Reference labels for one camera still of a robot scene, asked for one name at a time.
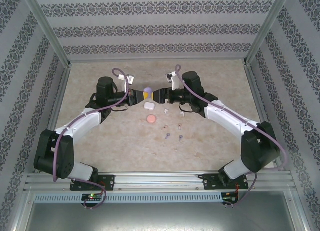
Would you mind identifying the grey metal panel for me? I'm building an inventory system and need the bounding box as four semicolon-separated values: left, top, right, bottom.
24;202;307;231

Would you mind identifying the left gripper thin black wire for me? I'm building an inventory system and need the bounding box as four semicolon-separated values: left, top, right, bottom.
112;103;129;113

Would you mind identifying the gripper thin black wire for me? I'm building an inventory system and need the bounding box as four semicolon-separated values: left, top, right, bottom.
112;103;129;113
177;102;197;115

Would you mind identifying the right gripper thin black wire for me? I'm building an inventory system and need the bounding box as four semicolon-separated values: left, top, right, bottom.
177;102;197;115

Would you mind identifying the grey wall base strip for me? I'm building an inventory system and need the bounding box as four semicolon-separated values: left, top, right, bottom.
69;58;247;64

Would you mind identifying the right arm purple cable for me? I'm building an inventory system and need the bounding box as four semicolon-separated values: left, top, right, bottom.
174;64;288;209

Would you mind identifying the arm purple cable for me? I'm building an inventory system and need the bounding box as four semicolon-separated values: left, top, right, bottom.
174;64;288;209
52;67;132;211

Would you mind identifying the aluminium side rail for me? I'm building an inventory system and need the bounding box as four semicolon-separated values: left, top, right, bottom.
46;63;73;174
243;62;286;172

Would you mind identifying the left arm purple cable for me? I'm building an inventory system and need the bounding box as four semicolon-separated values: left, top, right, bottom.
52;67;132;211

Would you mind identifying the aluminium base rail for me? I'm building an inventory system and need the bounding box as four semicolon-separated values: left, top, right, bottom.
23;171;294;192

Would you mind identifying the aluminium corner post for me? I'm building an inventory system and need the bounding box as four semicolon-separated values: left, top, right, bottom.
21;0;72;67
243;0;293;67

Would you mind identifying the grey slotted cable duct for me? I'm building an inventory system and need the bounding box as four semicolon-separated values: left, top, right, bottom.
33;192;224;204

